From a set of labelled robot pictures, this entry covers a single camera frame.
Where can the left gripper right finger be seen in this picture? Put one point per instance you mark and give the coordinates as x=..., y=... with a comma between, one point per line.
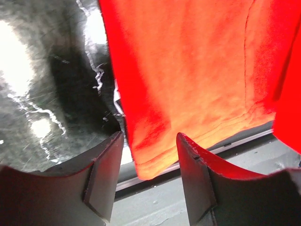
x=219, y=193

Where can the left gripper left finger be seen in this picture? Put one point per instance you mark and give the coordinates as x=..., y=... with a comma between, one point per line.
x=77, y=192

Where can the red t-shirt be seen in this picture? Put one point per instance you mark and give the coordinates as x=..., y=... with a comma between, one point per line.
x=206, y=68

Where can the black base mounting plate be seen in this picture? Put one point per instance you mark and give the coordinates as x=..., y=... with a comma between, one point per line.
x=160, y=202

